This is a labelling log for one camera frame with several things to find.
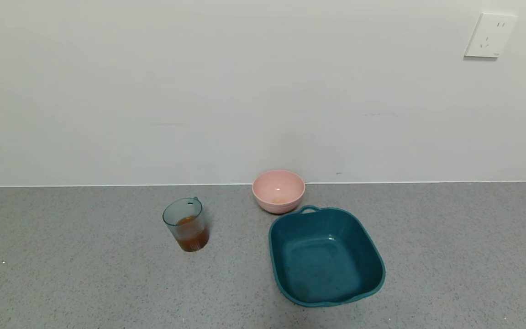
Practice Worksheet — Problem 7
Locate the clear ribbed plastic cup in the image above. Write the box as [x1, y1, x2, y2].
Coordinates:
[163, 197, 210, 252]

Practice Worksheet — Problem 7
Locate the brown liquid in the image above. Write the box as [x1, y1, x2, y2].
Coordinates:
[175, 216, 209, 252]

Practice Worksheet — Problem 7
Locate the pink bowl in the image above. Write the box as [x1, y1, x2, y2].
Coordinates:
[252, 170, 306, 214]

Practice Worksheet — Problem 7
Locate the teal square basin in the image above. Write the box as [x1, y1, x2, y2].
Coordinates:
[268, 206, 386, 308]

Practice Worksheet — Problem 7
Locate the white wall socket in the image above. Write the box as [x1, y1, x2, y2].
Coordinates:
[464, 13, 518, 58]

